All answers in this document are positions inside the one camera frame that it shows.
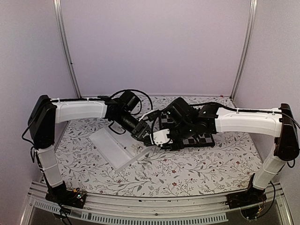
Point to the black and silver chessboard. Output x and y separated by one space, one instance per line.
204 140

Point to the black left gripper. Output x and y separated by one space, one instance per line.
142 124

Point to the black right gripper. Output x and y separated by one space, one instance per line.
179 146

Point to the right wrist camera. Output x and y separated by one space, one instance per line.
160 138

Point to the aluminium frame post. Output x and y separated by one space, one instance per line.
64 41
245 49

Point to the floral patterned table mat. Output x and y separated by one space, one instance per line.
225 167

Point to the right aluminium frame post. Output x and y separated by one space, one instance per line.
245 49

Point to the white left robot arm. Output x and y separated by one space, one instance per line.
48 112

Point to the left aluminium frame post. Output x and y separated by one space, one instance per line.
64 41

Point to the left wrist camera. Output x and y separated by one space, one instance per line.
151 115

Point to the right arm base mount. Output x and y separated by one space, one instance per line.
250 202

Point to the front aluminium rail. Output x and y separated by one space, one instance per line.
123 210

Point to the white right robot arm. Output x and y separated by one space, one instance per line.
274 131

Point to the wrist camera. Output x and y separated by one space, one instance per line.
160 138
151 115

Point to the white plastic tray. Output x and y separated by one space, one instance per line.
115 149

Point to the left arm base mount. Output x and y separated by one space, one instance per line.
61 195

